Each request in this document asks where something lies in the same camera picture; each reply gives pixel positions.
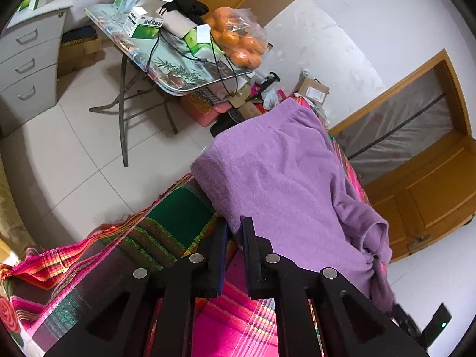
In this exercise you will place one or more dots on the floral bed sheet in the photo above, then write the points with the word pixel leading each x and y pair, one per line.
pixel 9 316

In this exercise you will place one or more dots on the pink plaid blanket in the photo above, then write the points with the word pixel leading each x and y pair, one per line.
pixel 122 267

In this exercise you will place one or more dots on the black bag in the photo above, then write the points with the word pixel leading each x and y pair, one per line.
pixel 189 3

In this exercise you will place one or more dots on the beige pouch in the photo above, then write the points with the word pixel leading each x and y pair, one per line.
pixel 178 24

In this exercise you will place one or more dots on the brown floor cardboard box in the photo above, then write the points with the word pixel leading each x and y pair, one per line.
pixel 80 48

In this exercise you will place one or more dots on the purple fleece garment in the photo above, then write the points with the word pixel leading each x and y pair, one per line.
pixel 282 178

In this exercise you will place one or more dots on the green white packet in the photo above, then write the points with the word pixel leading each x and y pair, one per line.
pixel 202 41

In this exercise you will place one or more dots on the pink plastic box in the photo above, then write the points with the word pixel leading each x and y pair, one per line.
pixel 200 111

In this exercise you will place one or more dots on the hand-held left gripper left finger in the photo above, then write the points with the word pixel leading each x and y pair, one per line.
pixel 217 260

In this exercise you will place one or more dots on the clear plastic door curtain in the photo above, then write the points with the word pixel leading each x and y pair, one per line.
pixel 401 126

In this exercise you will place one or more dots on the bag of oranges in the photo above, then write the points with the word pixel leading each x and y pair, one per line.
pixel 238 41

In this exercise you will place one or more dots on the folding table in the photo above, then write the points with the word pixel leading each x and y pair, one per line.
pixel 178 70

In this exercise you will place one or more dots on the green white medicine box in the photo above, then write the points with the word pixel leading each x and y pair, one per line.
pixel 143 24

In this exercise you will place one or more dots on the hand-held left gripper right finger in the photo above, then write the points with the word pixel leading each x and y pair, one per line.
pixel 250 260

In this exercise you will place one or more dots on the grey filing cabinet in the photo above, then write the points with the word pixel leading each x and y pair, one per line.
pixel 29 55

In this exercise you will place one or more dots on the labelled cardboard box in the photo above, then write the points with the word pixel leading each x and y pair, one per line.
pixel 312 89

